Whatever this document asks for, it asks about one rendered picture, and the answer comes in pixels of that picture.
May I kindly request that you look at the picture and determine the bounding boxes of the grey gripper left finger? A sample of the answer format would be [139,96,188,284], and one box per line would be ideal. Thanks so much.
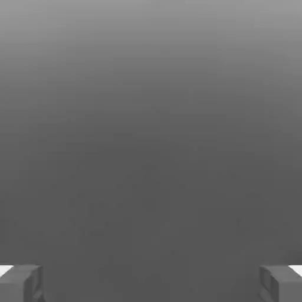
[0,264,45,302]

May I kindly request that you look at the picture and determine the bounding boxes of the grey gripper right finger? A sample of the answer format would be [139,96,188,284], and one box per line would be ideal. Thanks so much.
[258,264,302,302]

